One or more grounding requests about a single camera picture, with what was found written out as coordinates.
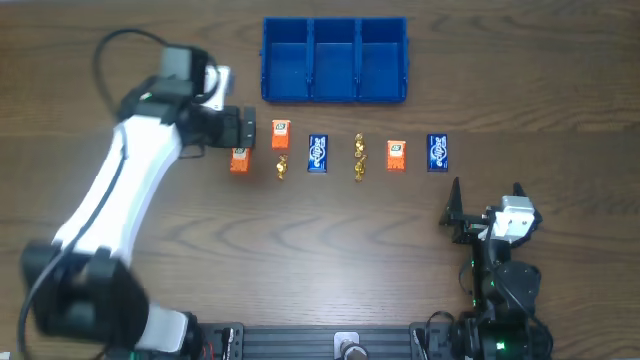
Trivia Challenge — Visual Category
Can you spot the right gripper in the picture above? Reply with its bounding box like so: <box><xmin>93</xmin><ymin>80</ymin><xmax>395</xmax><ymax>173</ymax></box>
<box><xmin>438</xmin><ymin>176</ymin><xmax>544</xmax><ymax>245</ymax></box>

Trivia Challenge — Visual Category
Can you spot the orange candy box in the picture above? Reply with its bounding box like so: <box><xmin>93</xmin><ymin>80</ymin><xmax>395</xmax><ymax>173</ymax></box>
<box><xmin>229</xmin><ymin>146</ymin><xmax>252</xmax><ymax>175</ymax></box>
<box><xmin>385</xmin><ymin>139</ymin><xmax>408</xmax><ymax>173</ymax></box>
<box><xmin>271</xmin><ymin>118</ymin><xmax>292</xmax><ymax>151</ymax></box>

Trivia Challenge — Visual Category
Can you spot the blue candy pack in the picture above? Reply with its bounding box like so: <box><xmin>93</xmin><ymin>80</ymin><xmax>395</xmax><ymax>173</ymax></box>
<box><xmin>425</xmin><ymin>132</ymin><xmax>450</xmax><ymax>174</ymax></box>
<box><xmin>306</xmin><ymin>133</ymin><xmax>330</xmax><ymax>175</ymax></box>

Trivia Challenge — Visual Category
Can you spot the blue tray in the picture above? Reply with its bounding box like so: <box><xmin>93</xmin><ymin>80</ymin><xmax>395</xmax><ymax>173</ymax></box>
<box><xmin>258</xmin><ymin>16</ymin><xmax>410</xmax><ymax>105</ymax></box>

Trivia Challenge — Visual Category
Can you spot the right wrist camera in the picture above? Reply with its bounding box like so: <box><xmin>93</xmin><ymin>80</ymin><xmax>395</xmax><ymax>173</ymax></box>
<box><xmin>478</xmin><ymin>195</ymin><xmax>536</xmax><ymax>245</ymax></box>

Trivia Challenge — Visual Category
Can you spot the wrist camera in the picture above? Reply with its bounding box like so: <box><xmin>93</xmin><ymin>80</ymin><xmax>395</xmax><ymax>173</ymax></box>
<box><xmin>478</xmin><ymin>195</ymin><xmax>536</xmax><ymax>245</ymax></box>
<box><xmin>202</xmin><ymin>64</ymin><xmax>236</xmax><ymax>112</ymax></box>

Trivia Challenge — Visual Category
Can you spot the mounting rail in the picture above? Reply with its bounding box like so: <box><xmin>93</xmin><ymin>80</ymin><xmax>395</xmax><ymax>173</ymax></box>
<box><xmin>197</xmin><ymin>322</ymin><xmax>454</xmax><ymax>360</ymax></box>

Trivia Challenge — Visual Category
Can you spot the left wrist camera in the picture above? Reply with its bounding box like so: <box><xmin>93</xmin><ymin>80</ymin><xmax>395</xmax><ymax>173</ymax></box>
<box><xmin>202</xmin><ymin>64</ymin><xmax>236</xmax><ymax>112</ymax></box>

